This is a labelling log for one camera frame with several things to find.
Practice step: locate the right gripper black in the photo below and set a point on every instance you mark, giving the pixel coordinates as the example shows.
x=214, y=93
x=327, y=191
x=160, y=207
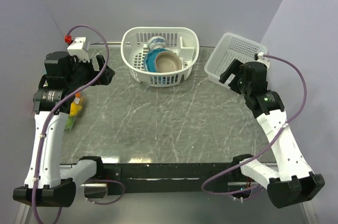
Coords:
x=235, y=68

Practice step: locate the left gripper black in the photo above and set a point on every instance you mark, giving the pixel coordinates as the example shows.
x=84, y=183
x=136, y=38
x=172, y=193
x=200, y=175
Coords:
x=104, y=78

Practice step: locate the white rectangular mesh basket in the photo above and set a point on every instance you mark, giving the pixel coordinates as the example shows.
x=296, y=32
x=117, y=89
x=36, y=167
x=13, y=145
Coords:
x=230, y=47

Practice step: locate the clear zip top bag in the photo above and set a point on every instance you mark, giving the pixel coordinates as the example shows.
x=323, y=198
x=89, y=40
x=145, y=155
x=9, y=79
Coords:
x=75, y=109

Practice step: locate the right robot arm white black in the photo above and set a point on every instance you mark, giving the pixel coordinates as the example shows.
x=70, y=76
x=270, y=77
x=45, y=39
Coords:
x=294, y=182

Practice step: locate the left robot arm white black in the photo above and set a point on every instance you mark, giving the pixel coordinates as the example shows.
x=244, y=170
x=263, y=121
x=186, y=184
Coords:
x=45, y=185

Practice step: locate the white oval dish basket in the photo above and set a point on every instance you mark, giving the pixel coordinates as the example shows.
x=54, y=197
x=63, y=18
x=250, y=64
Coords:
x=180, y=40

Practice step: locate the teal plate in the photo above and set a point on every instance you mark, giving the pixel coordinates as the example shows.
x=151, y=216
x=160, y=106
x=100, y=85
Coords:
x=149, y=60

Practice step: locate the blue white porcelain cup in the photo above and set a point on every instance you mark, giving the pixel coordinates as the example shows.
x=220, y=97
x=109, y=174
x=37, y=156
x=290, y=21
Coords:
x=156, y=42

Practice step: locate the beige bowl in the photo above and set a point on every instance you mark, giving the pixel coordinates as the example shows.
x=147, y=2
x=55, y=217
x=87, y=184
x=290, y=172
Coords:
x=167, y=61

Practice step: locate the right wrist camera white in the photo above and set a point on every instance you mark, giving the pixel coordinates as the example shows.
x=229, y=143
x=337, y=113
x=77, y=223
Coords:
x=260, y=57

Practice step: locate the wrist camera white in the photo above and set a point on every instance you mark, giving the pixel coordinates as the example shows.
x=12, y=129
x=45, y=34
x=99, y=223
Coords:
x=260, y=57
x=79, y=48

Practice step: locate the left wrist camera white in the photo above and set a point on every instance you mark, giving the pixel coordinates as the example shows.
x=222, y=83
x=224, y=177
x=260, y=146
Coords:
x=79, y=48

